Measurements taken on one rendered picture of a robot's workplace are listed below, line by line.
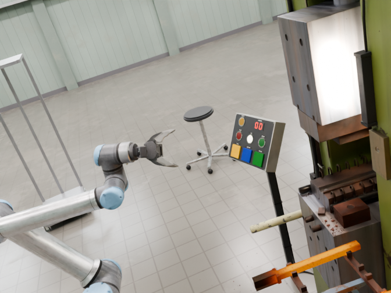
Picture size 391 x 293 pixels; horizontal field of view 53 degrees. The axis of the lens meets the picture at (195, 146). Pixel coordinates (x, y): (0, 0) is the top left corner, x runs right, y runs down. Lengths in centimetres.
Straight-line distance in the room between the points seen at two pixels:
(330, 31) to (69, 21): 1016
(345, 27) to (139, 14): 1014
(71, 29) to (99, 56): 99
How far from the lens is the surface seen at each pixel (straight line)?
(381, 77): 140
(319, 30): 148
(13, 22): 1144
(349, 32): 153
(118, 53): 1145
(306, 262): 150
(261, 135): 218
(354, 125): 170
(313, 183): 192
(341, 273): 187
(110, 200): 159
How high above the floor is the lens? 203
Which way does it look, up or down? 24 degrees down
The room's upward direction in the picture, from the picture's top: 17 degrees counter-clockwise
